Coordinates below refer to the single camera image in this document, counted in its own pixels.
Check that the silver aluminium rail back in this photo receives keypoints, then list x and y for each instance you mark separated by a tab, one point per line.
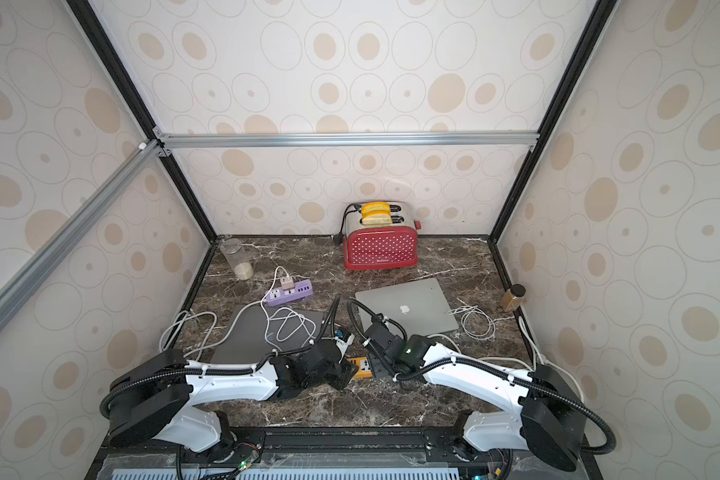
357	139

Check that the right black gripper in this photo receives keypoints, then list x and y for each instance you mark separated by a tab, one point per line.
378	339

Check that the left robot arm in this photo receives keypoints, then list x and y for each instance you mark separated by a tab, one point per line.
160	399

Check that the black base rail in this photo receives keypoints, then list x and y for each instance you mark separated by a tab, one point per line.
332	453

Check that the pink charger adapter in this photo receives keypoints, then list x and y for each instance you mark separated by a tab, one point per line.
287	283

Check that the purple power strip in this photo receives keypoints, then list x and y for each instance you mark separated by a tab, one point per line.
279	296

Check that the pale bread slice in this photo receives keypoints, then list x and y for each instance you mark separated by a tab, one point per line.
377	219

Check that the silver aluminium rail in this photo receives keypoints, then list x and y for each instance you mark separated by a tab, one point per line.
357	139
16	292

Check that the red polka dot toaster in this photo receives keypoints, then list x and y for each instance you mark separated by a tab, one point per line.
382	247

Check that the silver apple laptop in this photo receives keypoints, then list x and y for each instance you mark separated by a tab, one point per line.
420	307

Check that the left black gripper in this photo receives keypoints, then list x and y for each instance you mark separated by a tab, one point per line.
345	374

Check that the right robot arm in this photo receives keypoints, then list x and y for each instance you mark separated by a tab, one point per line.
537	411

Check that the dark grey laptop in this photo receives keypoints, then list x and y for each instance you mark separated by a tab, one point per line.
259	331

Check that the orange power strip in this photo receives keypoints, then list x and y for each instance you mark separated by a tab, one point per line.
363	368

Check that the silver aluminium rail left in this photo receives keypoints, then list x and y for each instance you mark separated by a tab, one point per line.
16	292

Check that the small amber bottle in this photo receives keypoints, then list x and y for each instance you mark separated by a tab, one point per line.
513	297

